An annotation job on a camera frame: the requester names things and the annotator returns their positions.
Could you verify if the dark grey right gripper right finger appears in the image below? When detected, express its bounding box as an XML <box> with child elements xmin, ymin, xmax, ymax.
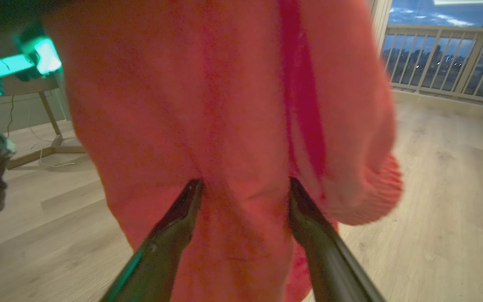
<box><xmin>288</xmin><ymin>177</ymin><xmax>387</xmax><ymax>302</ymax></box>

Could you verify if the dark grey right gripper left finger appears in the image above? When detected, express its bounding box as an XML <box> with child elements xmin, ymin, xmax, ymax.
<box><xmin>100</xmin><ymin>179</ymin><xmax>204</xmax><ymax>302</ymax></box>

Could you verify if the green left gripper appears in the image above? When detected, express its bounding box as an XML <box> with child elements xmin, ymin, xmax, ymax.
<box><xmin>0</xmin><ymin>24</ymin><xmax>62</xmax><ymax>82</ymax></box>

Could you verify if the light wooden desk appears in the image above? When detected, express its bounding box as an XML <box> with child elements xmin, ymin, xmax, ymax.
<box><xmin>0</xmin><ymin>75</ymin><xmax>87</xmax><ymax>170</ymax></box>

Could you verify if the white balcony railing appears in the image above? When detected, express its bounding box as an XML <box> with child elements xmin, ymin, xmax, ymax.
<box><xmin>382</xmin><ymin>24</ymin><xmax>483</xmax><ymax>104</ymax></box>

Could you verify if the coral red knitted sweater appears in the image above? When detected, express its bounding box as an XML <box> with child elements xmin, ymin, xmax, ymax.
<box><xmin>42</xmin><ymin>0</ymin><xmax>404</xmax><ymax>302</ymax></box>

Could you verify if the white floor cable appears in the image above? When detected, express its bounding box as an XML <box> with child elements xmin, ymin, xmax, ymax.
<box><xmin>27</xmin><ymin>126</ymin><xmax>78</xmax><ymax>168</ymax></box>

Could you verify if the white curtain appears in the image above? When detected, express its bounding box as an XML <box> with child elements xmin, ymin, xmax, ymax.
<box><xmin>366</xmin><ymin>0</ymin><xmax>394</xmax><ymax>55</ymax></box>

